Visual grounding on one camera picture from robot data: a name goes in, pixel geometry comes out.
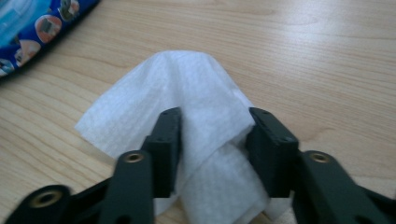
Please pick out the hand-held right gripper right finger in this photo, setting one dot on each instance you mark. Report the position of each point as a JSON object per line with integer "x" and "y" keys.
{"x": 271, "y": 155}

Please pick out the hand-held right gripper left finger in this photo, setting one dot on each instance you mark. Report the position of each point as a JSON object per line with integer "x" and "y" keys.
{"x": 163, "y": 155}

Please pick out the white wet wipe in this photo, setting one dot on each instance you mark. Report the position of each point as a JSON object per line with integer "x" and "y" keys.
{"x": 202, "y": 93}

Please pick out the blue wet wipes pack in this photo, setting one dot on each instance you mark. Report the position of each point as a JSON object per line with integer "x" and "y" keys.
{"x": 37, "y": 25}

